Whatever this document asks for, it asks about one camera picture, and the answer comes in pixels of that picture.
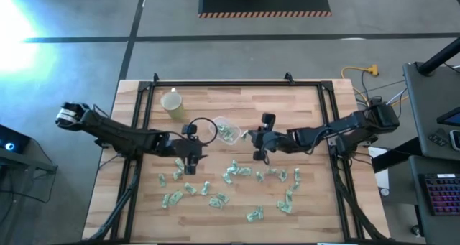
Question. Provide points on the black caster wheel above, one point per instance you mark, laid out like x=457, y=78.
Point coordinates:
x=416, y=230

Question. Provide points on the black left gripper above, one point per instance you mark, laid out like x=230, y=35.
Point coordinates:
x=185, y=149

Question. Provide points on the dark grey desk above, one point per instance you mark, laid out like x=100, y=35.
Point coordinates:
x=431, y=230

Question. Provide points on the black hazard-striped floor mat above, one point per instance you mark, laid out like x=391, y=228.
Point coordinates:
x=264, y=0

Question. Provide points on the white round disc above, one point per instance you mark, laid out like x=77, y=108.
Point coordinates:
x=385, y=192

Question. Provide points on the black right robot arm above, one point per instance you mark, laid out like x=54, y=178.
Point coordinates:
x=345, y=124

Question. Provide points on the tablet screen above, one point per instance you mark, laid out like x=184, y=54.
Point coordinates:
x=453, y=118

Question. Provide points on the clear plastic container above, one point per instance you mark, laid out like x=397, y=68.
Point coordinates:
x=213, y=123

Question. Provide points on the dark frame clamp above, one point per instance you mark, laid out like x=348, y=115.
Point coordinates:
x=288, y=77
x=155, y=77

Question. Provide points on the yellow-green cup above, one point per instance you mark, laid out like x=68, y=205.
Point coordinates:
x=172, y=103

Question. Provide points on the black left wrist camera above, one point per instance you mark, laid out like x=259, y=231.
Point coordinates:
x=189, y=129

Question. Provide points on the black pole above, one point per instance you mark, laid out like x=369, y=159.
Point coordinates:
x=438, y=58

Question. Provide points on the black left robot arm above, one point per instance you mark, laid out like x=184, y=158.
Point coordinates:
x=115, y=133

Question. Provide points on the white paper sheet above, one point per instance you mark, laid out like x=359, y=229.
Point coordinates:
x=382, y=176

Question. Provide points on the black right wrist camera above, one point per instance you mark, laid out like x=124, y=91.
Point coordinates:
x=267, y=119

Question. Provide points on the smartphone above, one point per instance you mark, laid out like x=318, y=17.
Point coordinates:
x=455, y=140

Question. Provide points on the small black controller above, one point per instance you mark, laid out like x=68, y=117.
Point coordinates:
x=437, y=139

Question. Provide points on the backlit keyboard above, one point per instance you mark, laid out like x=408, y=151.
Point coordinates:
x=443, y=194

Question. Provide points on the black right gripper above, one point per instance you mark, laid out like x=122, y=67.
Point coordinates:
x=271, y=141

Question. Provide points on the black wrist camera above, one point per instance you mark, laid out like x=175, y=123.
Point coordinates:
x=189, y=129
x=267, y=119

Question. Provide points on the black box with blue light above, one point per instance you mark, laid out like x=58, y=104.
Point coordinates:
x=16, y=139

